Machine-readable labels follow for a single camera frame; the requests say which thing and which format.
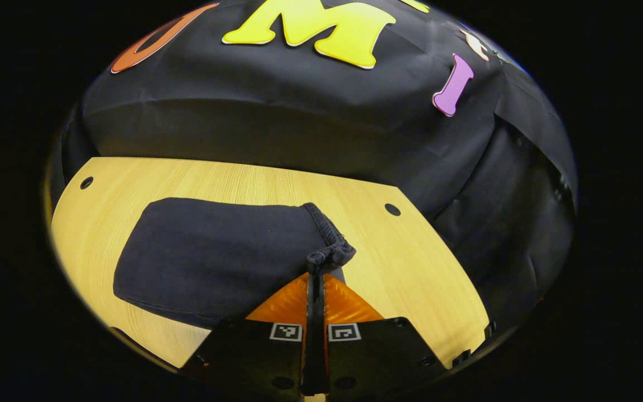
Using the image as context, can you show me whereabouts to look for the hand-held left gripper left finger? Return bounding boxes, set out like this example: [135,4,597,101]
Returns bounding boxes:
[179,272,316,398]

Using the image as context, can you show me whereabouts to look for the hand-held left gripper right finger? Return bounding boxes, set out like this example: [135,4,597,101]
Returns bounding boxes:
[316,272,448,398]

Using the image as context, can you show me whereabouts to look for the dark jeans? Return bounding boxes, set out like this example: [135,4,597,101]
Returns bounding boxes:
[112,197,357,330]

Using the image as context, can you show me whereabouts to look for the black backdrop cloth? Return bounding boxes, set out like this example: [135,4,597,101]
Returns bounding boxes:
[45,0,579,336]

